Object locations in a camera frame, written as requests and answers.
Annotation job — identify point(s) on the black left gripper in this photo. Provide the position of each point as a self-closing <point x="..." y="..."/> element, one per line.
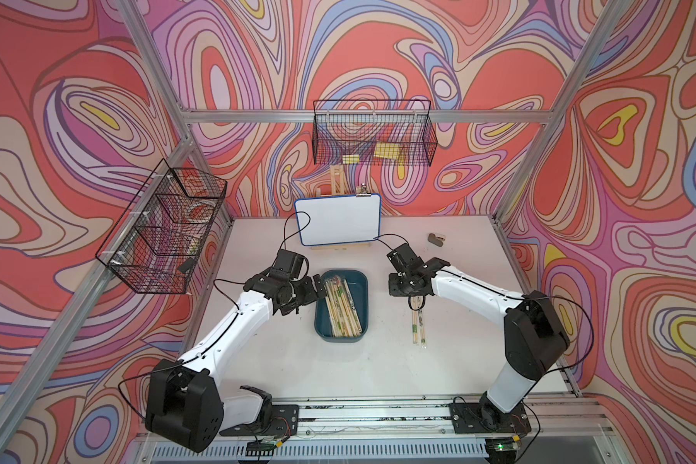
<point x="309" y="293"/>

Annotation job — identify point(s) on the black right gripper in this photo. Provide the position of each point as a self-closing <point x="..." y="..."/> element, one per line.
<point x="393" y="290"/>

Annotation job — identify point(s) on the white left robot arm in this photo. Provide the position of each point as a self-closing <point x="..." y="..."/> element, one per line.
<point x="187" y="403"/>

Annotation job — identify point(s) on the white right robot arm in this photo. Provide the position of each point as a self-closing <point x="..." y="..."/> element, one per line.
<point x="534" y="335"/>

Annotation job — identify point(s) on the teal plastic storage box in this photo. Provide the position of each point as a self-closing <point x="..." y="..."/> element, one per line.
<point x="358" y="285"/>

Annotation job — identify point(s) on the wrapped chopsticks in box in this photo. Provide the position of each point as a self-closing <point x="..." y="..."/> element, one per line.
<point x="343" y="313"/>

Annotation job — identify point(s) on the olive and white stapler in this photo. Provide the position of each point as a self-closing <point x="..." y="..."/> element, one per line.
<point x="436" y="239"/>

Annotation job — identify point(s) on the blue framed whiteboard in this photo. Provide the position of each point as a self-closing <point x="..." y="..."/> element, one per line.
<point x="335" y="220"/>

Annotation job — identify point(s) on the wooden whiteboard easel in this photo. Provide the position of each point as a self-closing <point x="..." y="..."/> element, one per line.
<point x="338" y="187"/>

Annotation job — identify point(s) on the yellow sticky note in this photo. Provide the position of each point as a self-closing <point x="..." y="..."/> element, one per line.
<point x="387" y="151"/>

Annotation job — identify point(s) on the green circuit board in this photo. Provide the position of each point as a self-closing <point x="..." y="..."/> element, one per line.
<point x="260" y="449"/>

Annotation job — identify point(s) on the black wire basket left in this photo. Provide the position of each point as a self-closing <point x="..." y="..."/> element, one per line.
<point x="156" y="245"/>

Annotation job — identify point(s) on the black wire basket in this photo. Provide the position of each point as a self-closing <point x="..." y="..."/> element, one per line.
<point x="156" y="245"/>
<point x="345" y="131"/>

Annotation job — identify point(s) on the black wire basket back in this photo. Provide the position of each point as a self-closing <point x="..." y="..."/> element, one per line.
<point x="345" y="131"/>

